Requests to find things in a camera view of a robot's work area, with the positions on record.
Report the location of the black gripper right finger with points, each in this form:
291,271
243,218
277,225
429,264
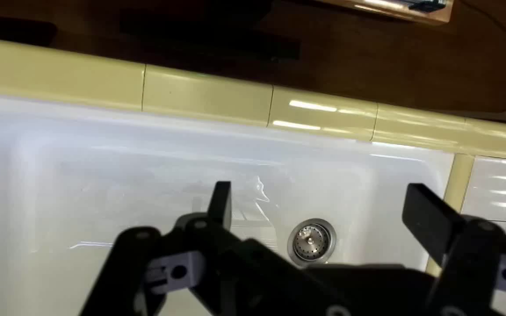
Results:
470,264

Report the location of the white ceramic sink basin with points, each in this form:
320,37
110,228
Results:
118,176

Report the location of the metal sink drain strainer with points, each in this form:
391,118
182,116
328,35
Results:
312,241

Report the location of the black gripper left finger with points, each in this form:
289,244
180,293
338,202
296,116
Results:
247,281

